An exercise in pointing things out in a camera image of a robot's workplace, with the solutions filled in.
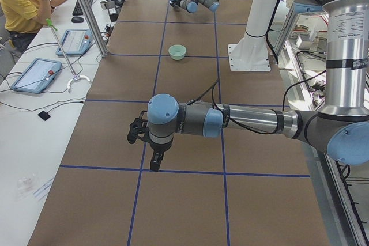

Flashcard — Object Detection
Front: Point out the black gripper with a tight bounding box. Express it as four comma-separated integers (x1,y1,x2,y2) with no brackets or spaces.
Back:
149,139,173,172
172,0,181,8

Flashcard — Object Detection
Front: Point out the pale green ceramic bowl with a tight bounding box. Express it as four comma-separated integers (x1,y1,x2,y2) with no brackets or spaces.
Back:
168,44,187,60

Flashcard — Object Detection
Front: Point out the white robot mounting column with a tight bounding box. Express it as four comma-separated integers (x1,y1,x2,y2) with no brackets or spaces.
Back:
228,0,279,72

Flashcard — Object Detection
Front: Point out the black keyboard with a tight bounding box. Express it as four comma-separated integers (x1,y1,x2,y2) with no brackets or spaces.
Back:
72,0,96,16

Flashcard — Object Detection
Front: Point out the black computer mouse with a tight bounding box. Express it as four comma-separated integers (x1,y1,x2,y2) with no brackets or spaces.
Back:
71,16,84,23

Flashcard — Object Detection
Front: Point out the far blue teach pendant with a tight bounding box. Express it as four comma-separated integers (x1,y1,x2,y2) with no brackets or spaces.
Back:
61,29,93,56

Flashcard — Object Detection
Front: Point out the blue teach pendant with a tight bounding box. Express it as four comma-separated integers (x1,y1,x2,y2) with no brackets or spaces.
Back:
10,58,62,94
61,29,93,56

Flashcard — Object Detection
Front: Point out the grabber stick with green tip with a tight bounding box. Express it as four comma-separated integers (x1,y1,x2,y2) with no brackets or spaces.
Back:
46,18,92,93

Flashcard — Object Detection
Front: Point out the small black square pad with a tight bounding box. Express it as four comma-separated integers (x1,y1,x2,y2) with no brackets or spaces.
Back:
38,111,51,121

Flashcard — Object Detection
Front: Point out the clear plastic bag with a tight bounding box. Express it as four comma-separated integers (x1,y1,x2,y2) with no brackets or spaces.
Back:
16,173,39,200

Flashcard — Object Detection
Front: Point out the near blue teach pendant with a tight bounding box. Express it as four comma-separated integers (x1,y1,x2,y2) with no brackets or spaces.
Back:
10,58,62,94

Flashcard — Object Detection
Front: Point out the person in yellow shirt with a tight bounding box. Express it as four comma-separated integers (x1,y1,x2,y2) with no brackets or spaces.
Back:
1,0,67,52

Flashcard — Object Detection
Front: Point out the aluminium frame post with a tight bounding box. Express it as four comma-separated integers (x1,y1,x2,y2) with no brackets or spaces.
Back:
78,0,107,58

